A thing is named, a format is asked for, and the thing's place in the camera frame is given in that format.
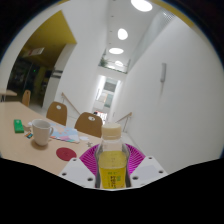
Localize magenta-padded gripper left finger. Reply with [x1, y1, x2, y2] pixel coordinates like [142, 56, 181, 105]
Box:
[58, 143, 102, 190]

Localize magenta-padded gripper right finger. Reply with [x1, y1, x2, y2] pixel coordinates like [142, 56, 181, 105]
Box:
[125, 143, 168, 190]

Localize yellow drink bottle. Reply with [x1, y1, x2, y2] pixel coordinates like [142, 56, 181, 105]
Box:
[94, 122, 131, 190]

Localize flat round red coaster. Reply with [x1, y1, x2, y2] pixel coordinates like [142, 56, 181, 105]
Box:
[55, 147, 78, 162]

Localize wooden chair with round hole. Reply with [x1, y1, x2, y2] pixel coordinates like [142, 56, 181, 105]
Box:
[74, 112, 104, 139]
[45, 101, 68, 127]

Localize white ceramic mug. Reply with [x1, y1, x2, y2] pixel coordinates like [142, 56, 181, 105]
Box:
[30, 118, 54, 147]

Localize wooden stair handrail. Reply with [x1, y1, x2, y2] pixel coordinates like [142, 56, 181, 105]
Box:
[115, 111, 134, 133]
[60, 92, 82, 116]

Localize small green box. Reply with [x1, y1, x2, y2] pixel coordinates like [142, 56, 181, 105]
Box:
[13, 118, 25, 134]

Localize small wooden chair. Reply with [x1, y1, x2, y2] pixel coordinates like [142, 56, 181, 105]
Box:
[21, 89, 32, 108]

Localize light wooden side table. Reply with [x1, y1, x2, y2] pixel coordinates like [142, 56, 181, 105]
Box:
[0, 88, 18, 103]

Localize green balcony plant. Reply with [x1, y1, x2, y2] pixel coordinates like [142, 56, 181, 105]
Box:
[99, 56, 110, 68]

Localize white hanging sign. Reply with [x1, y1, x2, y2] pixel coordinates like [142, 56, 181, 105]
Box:
[28, 47, 46, 58]

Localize round ceiling lights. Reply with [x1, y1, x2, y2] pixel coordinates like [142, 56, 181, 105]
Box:
[108, 0, 154, 68]

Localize dark wall sign plates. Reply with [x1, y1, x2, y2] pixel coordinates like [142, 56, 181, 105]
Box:
[51, 69, 64, 80]

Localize grey wall fixture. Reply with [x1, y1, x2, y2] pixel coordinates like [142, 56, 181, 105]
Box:
[160, 62, 168, 84]

